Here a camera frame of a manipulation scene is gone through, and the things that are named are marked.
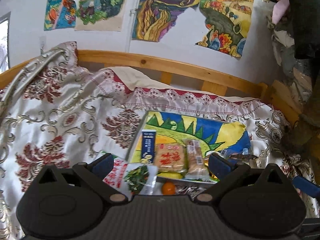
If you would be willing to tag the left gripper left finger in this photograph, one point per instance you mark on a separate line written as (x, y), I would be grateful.
(92, 176)

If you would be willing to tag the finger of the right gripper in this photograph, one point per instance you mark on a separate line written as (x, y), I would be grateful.
(306, 186)

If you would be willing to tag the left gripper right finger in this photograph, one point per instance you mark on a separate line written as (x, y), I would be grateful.
(229, 174)

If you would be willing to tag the clear bread bun pack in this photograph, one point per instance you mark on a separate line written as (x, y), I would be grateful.
(196, 167)

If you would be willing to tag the white green pickle packet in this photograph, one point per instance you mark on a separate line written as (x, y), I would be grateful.
(132, 179)

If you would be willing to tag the blue snack stick packet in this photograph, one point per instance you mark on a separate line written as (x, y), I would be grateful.
(148, 146)

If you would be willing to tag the red lettered cracker pack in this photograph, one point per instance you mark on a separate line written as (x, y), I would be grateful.
(170, 158)

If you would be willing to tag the small orange tangerine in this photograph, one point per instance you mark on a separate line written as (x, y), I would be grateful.
(168, 189)

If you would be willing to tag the gold foil snack wrapper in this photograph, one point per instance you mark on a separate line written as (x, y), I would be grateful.
(211, 176)

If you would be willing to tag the olive brown hanging garment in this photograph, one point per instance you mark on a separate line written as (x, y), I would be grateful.
(307, 126)

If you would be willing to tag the floral satin bedspread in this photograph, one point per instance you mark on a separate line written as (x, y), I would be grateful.
(57, 112)

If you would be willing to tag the beige pillow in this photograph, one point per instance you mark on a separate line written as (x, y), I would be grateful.
(133, 78)

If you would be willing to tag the patterned hanging cloth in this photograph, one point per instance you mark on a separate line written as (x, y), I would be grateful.
(297, 72)

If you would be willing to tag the red-haired girl drawing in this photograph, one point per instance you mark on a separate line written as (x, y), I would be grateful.
(60, 14)

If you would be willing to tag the landscape field drawing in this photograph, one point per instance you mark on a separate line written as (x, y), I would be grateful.
(228, 23)

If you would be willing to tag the blond child drawing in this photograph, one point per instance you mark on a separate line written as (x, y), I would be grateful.
(100, 15)

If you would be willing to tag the swirly night sky drawing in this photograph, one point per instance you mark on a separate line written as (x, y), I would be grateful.
(154, 18)

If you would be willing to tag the black hanging garment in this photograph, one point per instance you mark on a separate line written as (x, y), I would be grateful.
(305, 26)

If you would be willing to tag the wooden bed frame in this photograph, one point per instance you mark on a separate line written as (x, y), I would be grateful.
(214, 83)

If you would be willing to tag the window frame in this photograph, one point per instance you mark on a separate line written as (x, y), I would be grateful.
(4, 42)

